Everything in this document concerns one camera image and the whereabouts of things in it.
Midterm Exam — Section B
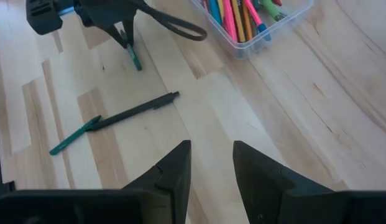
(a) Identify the yellow pen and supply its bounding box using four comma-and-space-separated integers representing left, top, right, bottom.
217, 0, 226, 22

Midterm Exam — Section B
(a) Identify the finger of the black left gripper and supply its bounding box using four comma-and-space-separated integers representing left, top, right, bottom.
105, 24, 127, 49
122, 19, 134, 46

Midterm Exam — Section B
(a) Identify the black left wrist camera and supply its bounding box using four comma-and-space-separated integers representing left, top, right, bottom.
25, 0, 63, 35

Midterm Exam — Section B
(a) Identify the green clear pen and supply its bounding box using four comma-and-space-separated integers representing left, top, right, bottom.
260, 0, 287, 22

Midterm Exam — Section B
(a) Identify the orange pencil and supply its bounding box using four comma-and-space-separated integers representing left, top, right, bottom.
241, 9, 254, 42

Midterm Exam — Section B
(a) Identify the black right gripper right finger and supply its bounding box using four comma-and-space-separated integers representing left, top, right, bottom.
232, 140, 386, 224

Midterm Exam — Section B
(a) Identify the pink pencil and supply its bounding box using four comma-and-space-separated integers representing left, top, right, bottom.
244, 0, 272, 42

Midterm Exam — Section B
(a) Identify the green wax crayon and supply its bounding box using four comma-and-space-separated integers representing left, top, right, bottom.
119, 29, 143, 72
48, 114, 103, 156

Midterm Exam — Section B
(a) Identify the pink highlighter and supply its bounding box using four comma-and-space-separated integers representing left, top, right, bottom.
222, 0, 239, 43

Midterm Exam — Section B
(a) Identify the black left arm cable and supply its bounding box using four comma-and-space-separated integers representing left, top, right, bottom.
138, 0, 208, 42

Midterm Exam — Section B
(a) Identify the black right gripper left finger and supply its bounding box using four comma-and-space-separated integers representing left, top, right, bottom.
0, 139, 192, 224

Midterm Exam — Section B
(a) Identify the clear plastic supply box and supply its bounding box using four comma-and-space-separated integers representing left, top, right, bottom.
189, 0, 315, 60

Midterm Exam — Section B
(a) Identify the black pen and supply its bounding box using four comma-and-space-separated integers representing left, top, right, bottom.
86, 90, 181, 133

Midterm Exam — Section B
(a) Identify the yellow pencil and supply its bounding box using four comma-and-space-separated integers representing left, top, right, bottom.
231, 0, 247, 44

